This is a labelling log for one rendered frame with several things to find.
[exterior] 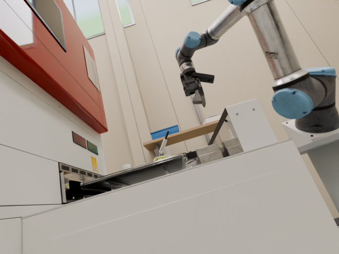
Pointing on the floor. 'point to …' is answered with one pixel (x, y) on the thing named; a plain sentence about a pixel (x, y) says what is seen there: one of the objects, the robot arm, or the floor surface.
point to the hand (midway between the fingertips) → (205, 104)
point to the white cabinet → (199, 213)
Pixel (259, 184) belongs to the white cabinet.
